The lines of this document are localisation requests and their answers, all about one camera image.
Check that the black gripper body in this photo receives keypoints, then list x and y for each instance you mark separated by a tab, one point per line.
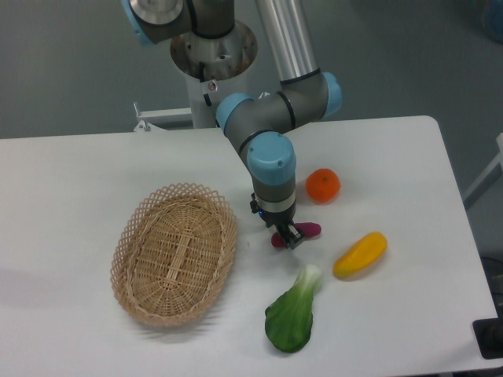
274	213

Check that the purple sweet potato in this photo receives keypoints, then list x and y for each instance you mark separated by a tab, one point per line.
310	229

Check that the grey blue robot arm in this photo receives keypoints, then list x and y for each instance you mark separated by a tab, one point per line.
307	93

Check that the orange tangerine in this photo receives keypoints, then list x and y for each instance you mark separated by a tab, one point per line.
323	185

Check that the yellow mango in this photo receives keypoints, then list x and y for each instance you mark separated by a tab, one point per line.
362	254

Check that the green bok choy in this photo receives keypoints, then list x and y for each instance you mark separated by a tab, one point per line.
289	319

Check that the woven wicker basket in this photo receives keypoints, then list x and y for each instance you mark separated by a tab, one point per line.
174	256

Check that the black device at table edge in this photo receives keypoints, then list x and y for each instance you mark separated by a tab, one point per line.
488	333

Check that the white furniture leg right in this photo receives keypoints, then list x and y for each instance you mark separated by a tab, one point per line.
489	175

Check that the white metal base frame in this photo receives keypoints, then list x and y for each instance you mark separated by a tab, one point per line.
169	116

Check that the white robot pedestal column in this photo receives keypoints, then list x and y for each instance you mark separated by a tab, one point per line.
220	64

